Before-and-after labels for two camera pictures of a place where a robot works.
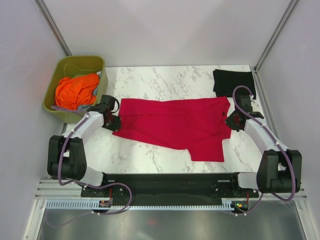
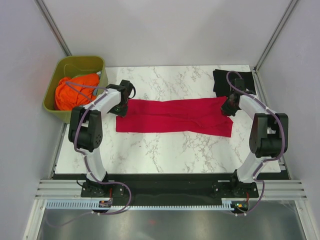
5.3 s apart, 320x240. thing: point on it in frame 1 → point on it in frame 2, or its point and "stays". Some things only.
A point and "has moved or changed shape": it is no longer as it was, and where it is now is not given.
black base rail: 168,187 stays
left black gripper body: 114,124 → 120,110
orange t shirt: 73,92 stays
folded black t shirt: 224,82 stays
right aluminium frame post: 283,20 stays
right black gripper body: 231,120 → 230,109
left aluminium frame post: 53,27 stays
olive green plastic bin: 68,66 stays
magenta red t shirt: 197,124 has moved or changed shape
